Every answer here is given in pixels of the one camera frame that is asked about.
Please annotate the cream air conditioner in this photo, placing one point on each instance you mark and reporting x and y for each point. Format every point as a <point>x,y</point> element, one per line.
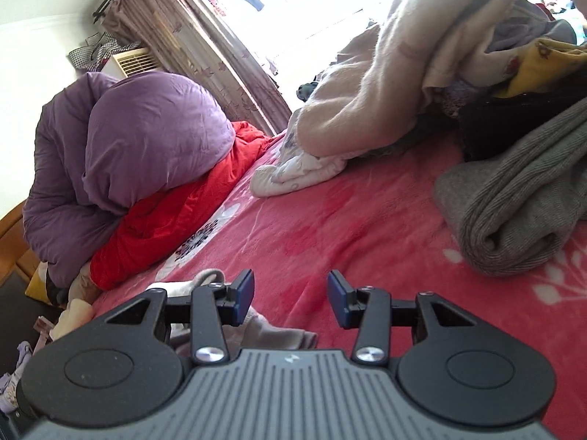
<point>137,64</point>

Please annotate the dark cloth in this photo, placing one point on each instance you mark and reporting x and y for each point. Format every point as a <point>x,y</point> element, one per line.
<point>495,119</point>

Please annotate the tan cloth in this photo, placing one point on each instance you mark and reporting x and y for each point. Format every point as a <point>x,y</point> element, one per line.
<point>85,284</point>

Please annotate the yellow cloth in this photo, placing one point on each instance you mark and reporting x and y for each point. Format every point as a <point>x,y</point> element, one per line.
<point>550,68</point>

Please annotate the grey knit garment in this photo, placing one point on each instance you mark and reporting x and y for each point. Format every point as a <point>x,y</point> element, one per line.
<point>513,201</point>

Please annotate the purple duvet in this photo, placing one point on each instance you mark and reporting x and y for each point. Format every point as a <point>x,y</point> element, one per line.
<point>137,146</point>

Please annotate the cream folded cloth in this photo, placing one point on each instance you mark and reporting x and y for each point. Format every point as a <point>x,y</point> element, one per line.
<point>73,318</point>

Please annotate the checked bag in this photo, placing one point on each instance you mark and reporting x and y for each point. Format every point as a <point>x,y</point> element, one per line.
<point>91,52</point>

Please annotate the wooden headboard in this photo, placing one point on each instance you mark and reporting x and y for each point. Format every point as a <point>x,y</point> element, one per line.
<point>13,238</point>

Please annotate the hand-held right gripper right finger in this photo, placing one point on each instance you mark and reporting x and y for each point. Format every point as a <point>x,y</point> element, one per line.
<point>337,300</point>

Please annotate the white quilted garment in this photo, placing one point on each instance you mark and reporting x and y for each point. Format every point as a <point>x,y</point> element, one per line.
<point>275,334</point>

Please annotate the brown patterned curtain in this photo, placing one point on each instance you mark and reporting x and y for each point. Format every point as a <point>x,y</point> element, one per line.
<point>206,55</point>

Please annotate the white patterned garment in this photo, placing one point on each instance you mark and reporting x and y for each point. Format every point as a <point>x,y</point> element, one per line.
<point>293,169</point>

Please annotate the yellow pillow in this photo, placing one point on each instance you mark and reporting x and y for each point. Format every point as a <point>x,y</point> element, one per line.
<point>36,291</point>

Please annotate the red duvet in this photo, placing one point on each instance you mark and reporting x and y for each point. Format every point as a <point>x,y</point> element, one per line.
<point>183,201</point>

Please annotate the beige fluffy sweater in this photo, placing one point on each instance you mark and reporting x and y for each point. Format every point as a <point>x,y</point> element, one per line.
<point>367,78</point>

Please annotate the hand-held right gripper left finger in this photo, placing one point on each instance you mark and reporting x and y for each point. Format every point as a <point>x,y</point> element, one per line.
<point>243,299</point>

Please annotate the red printed blanket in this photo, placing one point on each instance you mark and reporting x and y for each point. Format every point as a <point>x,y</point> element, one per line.
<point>367,229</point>

